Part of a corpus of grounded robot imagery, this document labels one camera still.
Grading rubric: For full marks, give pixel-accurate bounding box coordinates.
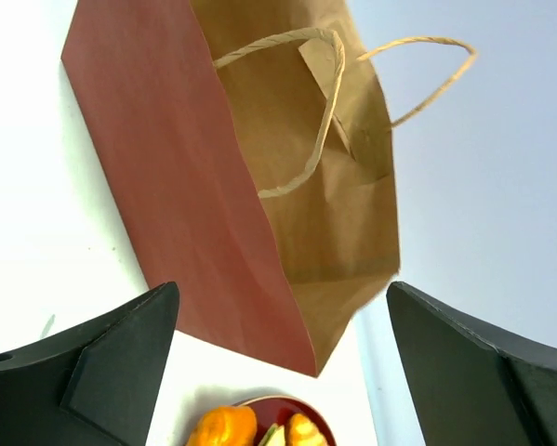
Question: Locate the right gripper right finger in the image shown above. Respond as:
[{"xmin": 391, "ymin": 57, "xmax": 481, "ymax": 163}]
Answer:
[{"xmin": 387, "ymin": 282, "xmax": 557, "ymax": 445}]

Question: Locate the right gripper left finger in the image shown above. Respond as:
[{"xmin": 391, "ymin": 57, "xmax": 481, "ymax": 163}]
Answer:
[{"xmin": 0, "ymin": 282, "xmax": 179, "ymax": 446}]

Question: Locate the braided fake bread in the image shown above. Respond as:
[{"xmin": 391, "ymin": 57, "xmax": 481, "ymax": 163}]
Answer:
[{"xmin": 186, "ymin": 406, "xmax": 258, "ymax": 446}]

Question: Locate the fake croissant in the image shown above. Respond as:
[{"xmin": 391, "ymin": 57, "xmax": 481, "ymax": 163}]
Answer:
[{"xmin": 286, "ymin": 413, "xmax": 328, "ymax": 446}]

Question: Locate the triangular fake sandwich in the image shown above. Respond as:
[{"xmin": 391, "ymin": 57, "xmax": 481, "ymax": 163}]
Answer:
[{"xmin": 259, "ymin": 424, "xmax": 286, "ymax": 446}]

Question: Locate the red paper bag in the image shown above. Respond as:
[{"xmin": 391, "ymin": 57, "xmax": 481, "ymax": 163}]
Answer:
[{"xmin": 60, "ymin": 0, "xmax": 478, "ymax": 378}]

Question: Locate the red round tray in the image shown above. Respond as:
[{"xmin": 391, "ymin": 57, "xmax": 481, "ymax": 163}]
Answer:
[{"xmin": 233, "ymin": 395, "xmax": 337, "ymax": 446}]

